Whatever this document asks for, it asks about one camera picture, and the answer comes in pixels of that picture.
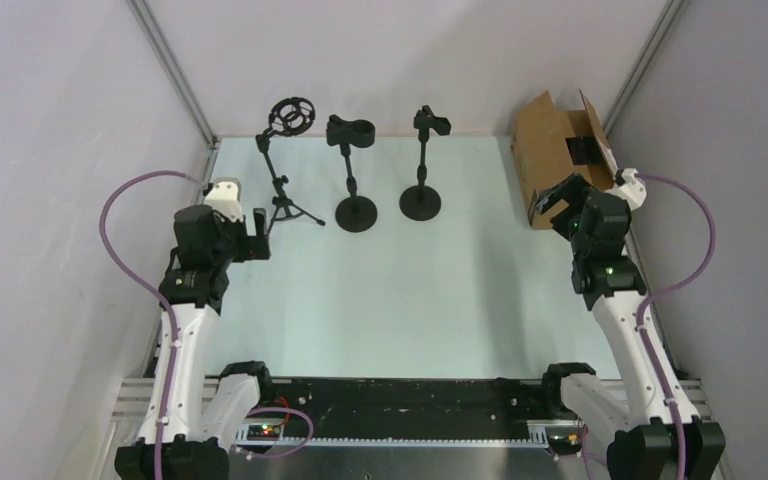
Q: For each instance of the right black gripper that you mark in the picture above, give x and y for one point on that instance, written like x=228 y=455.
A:
x=557 y=201

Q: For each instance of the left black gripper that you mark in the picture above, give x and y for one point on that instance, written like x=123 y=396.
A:
x=258 y=235

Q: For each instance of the brown cardboard box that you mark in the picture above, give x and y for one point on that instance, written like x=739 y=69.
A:
x=549 y=144

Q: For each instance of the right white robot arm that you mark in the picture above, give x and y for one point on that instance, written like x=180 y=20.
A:
x=657 y=423

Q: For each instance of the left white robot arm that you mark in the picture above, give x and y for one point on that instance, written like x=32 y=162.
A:
x=181 y=436

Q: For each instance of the middle round base mic stand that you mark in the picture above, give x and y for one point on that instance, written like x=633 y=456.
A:
x=355 y=213

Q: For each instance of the round base mic stand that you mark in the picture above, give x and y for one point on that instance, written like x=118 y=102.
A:
x=355 y=213
x=421 y=202

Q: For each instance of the right round base mic stand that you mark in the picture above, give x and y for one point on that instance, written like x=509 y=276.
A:
x=421 y=202

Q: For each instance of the left controller board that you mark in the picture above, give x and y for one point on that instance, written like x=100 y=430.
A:
x=260 y=432

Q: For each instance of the controller board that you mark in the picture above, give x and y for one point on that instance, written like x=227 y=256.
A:
x=260 y=432
x=564 y=444

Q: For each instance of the right controller board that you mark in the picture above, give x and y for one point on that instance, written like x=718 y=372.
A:
x=564 y=444

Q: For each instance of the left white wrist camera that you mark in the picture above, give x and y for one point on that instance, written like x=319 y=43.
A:
x=223 y=196

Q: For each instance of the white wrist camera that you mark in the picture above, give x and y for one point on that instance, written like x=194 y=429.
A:
x=223 y=196
x=629 y=187

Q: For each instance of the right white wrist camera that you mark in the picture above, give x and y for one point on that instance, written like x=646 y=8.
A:
x=629 y=187

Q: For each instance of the tripod shock mount stand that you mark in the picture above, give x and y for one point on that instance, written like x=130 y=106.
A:
x=287 y=119

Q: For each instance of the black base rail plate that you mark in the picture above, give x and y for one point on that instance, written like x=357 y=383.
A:
x=428 y=411

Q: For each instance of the aluminium frame post right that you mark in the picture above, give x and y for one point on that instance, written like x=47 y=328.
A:
x=665 y=23

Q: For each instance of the aluminium frame post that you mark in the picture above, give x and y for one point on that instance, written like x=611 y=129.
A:
x=157 y=41
x=665 y=23

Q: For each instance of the aluminium frame post left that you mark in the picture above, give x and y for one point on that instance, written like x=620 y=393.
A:
x=157 y=41

